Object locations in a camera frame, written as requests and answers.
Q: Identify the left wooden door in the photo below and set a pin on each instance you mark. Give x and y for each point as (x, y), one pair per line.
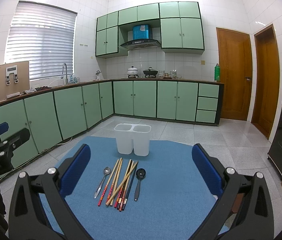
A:
(235, 60)

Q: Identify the white ceramic pot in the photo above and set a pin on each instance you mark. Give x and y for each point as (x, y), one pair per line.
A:
(132, 72)

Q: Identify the silver metal spoon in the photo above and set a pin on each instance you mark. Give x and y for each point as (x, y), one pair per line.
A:
(106, 172)

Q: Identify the wooden door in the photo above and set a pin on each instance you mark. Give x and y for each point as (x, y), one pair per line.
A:
(235, 60)
(268, 79)

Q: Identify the black plastic spoon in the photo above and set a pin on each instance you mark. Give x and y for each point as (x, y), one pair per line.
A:
(140, 175)

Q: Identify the red patterned wooden chopstick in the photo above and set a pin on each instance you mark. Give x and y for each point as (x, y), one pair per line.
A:
(109, 179)

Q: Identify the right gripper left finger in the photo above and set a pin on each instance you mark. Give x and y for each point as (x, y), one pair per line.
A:
(27, 218)

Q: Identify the green bottle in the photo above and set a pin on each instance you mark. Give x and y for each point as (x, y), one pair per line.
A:
(217, 73)

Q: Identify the right wooden door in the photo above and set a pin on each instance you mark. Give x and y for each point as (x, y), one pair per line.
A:
(268, 79)

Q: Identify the white twin utensil holder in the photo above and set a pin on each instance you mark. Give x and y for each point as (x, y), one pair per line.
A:
(133, 138)

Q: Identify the blue table mat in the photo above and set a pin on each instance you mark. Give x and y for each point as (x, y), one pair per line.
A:
(174, 198)

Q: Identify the black range hood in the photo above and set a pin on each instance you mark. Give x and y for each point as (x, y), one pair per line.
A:
(140, 44)

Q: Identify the wooden chopstick red end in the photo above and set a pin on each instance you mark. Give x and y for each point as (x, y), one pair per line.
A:
(116, 181)

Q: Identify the plain wooden chopstick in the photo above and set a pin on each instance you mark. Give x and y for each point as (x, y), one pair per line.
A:
(122, 183)

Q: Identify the chrome kitchen faucet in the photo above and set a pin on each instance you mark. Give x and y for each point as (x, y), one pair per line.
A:
(64, 74)

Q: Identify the cardboard box with label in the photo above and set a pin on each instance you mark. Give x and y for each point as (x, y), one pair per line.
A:
(14, 79)

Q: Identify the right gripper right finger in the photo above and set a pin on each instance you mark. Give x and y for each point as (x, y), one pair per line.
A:
(243, 209)

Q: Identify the green kitchen cabinets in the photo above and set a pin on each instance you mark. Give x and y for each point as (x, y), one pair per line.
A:
(54, 115)
(176, 25)

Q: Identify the white window blinds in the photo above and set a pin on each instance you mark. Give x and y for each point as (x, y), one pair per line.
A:
(44, 35)

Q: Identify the green lower kitchen cabinets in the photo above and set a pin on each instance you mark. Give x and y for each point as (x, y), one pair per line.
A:
(54, 115)

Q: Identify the black wok pan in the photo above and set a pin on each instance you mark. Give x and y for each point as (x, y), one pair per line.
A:
(150, 73)

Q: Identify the green upper kitchen cabinets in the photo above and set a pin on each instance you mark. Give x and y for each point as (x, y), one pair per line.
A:
(176, 25)

